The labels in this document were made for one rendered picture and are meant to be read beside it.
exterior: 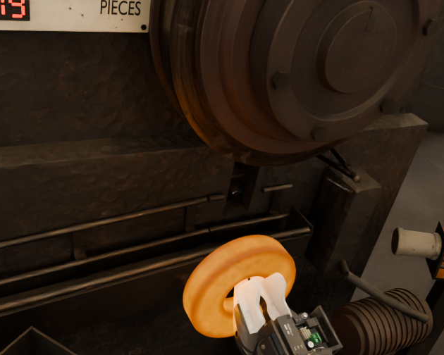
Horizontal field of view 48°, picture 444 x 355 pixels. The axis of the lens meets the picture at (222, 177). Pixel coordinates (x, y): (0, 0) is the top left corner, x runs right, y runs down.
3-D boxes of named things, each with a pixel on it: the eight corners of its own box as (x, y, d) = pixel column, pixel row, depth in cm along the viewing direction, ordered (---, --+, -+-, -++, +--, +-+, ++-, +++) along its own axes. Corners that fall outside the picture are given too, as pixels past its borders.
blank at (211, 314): (185, 252, 60) (196, 270, 58) (291, 221, 67) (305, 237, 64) (180, 334, 69) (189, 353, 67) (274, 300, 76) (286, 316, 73)
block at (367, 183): (295, 248, 118) (323, 162, 105) (321, 241, 122) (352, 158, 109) (322, 279, 111) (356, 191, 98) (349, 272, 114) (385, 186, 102)
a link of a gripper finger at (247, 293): (254, 247, 63) (287, 313, 58) (239, 271, 67) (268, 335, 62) (232, 251, 61) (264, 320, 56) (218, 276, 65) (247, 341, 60)
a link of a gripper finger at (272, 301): (274, 243, 64) (309, 307, 59) (258, 267, 68) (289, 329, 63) (254, 247, 63) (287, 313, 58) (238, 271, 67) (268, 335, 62)
